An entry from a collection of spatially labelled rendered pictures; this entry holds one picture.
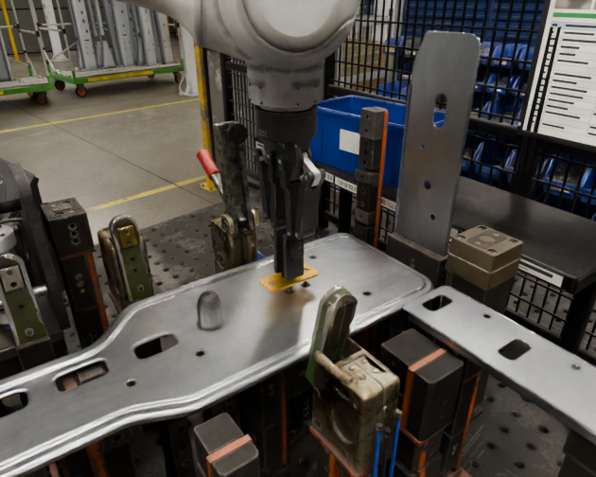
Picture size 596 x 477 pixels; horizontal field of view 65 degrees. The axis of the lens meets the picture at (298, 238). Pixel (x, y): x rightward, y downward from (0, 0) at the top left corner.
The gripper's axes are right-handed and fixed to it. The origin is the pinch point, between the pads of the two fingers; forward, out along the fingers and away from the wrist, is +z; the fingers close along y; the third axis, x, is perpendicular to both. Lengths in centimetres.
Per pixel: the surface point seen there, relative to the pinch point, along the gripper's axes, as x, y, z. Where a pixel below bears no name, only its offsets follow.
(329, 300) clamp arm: -6.8, 17.4, -4.5
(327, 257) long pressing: 10.8, -4.5, 6.7
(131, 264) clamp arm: -17.8, -14.2, 2.6
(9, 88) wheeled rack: 30, -685, 78
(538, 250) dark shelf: 36.0, 16.9, 3.9
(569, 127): 55, 8, -11
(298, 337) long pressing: -4.9, 9.1, 6.7
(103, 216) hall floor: 30, -275, 106
